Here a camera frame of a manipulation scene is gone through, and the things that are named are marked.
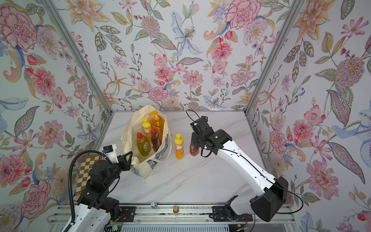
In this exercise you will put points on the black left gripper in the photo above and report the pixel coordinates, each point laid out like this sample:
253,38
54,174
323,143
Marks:
124,162

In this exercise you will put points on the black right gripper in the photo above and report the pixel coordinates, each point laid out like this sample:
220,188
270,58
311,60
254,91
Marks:
195,138

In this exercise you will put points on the red fairy bottle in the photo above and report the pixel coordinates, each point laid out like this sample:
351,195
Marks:
155,139
194,149

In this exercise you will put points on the green Fairy dish soap bottle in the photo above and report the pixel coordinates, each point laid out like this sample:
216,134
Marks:
143,145

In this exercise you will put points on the orange bottle yellow cap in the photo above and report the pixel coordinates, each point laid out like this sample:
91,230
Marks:
179,146
147,128

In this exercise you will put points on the cream canvas shopping bag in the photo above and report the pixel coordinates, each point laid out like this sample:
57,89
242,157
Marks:
143,165

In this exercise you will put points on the red Fairy bottle front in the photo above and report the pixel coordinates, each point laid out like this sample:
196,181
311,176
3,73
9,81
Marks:
155,139

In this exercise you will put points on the orange bottle yellow cap front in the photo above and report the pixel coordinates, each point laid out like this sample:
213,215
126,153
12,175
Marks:
147,128

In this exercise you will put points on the large orange pump soap bottle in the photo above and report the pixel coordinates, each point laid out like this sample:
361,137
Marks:
157,123

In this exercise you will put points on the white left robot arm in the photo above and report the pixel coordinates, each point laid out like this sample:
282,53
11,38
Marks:
95,210

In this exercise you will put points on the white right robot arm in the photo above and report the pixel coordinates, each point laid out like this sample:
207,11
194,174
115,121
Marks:
269,193

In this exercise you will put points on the wooden chess board box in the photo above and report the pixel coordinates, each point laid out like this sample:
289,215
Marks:
86,164

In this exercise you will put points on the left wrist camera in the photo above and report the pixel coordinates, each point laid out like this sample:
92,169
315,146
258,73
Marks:
110,153

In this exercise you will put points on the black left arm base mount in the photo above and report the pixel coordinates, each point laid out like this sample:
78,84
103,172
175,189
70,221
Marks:
124,214

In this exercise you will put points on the aluminium front rail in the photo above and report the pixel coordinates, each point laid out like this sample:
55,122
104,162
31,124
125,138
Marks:
195,218

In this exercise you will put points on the brass rail knob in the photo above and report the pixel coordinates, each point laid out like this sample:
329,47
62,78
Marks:
175,209

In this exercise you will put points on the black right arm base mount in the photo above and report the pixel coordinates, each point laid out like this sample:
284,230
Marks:
226,214

